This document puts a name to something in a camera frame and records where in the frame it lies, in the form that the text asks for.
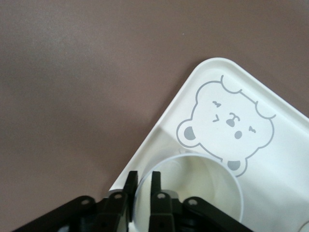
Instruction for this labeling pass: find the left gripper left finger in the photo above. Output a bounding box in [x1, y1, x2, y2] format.
[14, 170, 139, 232]

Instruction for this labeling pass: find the cream bear print tray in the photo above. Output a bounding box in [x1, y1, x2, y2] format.
[107, 57, 309, 232]

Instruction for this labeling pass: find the brown table cover mat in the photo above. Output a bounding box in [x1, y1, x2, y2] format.
[0, 0, 309, 232]

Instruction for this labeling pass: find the white plastic cup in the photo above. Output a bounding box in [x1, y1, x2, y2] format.
[131, 154, 244, 232]

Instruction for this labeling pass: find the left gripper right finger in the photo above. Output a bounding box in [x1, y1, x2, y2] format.
[149, 171, 256, 232]

